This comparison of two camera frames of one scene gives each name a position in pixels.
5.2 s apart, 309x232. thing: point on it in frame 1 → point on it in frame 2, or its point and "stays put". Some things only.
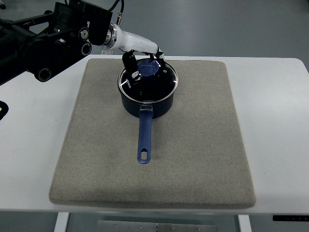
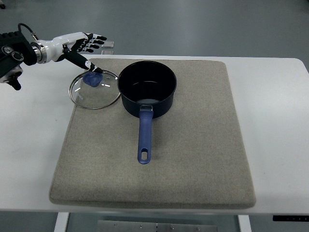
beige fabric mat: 198,157 stays put
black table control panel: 290,218 stays put
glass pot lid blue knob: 153,85 → 92,90
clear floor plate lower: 106,52 stays put
